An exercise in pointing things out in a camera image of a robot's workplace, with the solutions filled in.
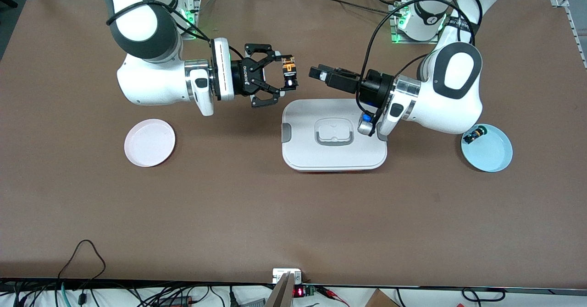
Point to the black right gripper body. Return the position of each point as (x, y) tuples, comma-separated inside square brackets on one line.
[(244, 78)]

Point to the green and black switch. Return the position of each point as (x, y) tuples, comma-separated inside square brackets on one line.
[(472, 136)]

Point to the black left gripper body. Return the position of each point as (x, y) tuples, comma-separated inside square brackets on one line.
[(375, 87)]

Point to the light blue round plate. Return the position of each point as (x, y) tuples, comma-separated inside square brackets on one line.
[(488, 153)]

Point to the grey aluminium bar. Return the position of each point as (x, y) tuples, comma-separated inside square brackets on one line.
[(282, 293)]

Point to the perforated metal rail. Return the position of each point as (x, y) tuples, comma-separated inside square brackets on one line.
[(577, 36)]

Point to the pale pink round plate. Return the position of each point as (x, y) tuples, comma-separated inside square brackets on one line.
[(150, 143)]

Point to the white edge bracket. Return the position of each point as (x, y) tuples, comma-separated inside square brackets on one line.
[(279, 274)]

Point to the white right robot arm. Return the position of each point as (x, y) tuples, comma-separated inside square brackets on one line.
[(151, 82)]

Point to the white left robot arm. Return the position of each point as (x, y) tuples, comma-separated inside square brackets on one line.
[(449, 101)]

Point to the brown cardboard piece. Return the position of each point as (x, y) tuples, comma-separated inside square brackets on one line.
[(380, 299)]

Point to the white container lid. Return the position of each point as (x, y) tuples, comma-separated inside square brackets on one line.
[(335, 158)]

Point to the red LED display module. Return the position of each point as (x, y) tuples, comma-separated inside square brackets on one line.
[(300, 291)]

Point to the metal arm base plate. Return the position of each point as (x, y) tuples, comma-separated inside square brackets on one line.
[(398, 25), (189, 9)]

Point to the grey box latch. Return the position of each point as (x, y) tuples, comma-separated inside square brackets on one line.
[(382, 137), (286, 133)]

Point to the orange and black switch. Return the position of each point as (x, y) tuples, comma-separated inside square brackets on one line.
[(289, 71)]

